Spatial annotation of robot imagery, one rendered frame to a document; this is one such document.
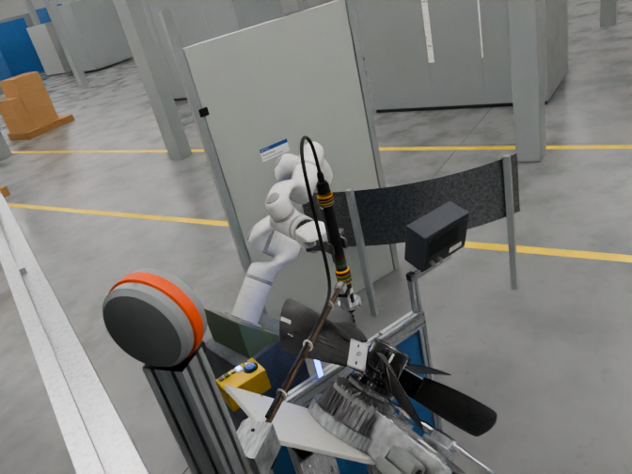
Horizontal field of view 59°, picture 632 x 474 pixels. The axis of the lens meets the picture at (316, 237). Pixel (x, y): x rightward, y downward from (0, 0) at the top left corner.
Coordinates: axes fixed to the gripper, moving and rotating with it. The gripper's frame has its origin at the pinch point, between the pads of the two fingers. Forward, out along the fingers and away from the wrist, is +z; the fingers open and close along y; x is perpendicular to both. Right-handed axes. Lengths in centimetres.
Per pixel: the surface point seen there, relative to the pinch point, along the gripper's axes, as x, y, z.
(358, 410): -41.6, 14.8, 16.7
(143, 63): -12, -161, -669
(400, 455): -42, 17, 36
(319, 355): -25.5, 17.1, 6.3
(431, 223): -34, -66, -34
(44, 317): 46, 72, 58
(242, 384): -51, 31, -31
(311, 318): -20.5, 11.8, -3.3
